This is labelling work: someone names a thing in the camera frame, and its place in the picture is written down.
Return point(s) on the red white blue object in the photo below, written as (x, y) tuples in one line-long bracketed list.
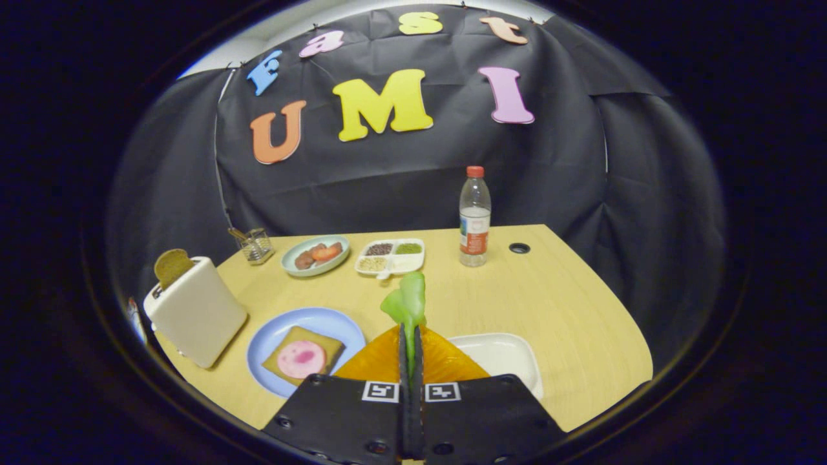
[(134, 316)]

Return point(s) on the green lettuce leaf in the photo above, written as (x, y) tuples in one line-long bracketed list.
[(410, 300)]

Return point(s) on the brown sausage pieces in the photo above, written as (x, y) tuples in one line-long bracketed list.
[(303, 259)]

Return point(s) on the brown toast slice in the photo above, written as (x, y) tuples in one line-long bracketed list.
[(171, 265)]

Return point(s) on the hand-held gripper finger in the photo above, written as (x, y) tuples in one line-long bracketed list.
[(405, 400), (418, 400)]

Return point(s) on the red tomato slice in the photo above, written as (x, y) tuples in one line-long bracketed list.
[(329, 252)]

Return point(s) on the white square plate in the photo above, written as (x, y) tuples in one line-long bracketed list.
[(504, 352)]

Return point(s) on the white divided seed tray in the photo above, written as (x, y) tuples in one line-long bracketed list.
[(407, 263)]

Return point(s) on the small metal utensil basket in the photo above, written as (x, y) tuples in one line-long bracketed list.
[(258, 248)]

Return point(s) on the clear water bottle red cap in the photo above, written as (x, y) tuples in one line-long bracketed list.
[(475, 226)]

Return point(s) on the pink ham slice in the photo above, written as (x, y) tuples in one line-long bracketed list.
[(300, 360)]

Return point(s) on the blue plate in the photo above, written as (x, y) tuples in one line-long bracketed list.
[(323, 321)]

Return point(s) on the pale green plate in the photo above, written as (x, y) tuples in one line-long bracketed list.
[(289, 257)]

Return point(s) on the white toaster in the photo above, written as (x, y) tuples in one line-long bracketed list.
[(197, 316)]

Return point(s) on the bread slice under ham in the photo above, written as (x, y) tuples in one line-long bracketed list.
[(329, 342)]

